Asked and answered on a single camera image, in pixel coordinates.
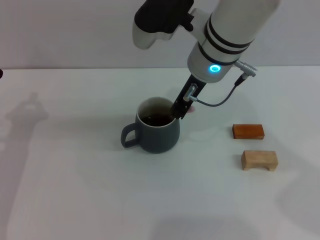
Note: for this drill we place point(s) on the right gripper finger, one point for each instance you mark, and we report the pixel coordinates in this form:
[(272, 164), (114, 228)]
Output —
[(179, 111)]

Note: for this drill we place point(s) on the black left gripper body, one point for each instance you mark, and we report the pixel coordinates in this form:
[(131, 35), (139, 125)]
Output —
[(1, 73)]

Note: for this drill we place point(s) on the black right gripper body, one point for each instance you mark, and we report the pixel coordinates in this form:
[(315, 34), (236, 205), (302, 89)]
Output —
[(191, 90)]

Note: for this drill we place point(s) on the dark grey ceramic mug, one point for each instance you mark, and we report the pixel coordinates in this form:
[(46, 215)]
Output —
[(160, 140)]

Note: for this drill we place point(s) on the light wooden spoon rest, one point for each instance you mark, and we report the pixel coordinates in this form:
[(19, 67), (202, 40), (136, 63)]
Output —
[(260, 157)]

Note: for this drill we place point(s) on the dark coffee liquid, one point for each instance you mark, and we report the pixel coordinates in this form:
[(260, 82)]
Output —
[(155, 121)]

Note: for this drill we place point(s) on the reddish brown wooden block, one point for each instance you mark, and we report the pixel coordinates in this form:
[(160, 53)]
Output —
[(247, 131)]

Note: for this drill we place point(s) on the right wrist camera unit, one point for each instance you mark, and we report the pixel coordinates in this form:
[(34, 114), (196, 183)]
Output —
[(160, 17)]

